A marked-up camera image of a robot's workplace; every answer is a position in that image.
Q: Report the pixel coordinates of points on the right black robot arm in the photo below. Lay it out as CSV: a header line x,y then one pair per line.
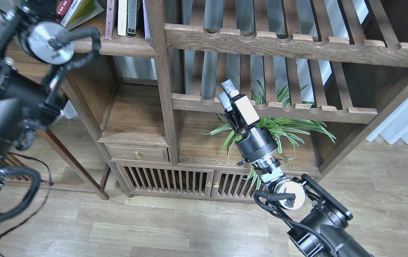
x,y
317,220

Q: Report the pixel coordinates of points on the dark brown book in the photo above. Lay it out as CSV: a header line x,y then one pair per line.
x,y
111,9

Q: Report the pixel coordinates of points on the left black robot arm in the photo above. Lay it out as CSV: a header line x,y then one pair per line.
x,y
27,106

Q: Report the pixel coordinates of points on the wooden side table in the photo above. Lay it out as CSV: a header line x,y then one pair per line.
x,y
72,156

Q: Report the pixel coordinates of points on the green spider plant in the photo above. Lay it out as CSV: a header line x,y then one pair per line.
x,y
279,128

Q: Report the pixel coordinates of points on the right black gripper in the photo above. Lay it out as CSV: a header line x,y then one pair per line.
x,y
239,111

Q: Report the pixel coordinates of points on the dark green upright book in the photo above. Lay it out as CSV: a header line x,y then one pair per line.
x,y
133,10

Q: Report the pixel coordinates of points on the dark wooden bookshelf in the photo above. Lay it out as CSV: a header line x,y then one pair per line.
x,y
149,103

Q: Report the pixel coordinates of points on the yellow green book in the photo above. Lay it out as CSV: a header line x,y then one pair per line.
x,y
79,12

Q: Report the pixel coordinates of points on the white upright book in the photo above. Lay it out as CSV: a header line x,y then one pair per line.
x,y
122,17

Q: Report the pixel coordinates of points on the pale upright book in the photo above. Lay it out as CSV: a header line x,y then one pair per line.
x,y
146,22

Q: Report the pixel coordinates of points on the red book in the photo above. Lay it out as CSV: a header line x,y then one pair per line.
x,y
63,7

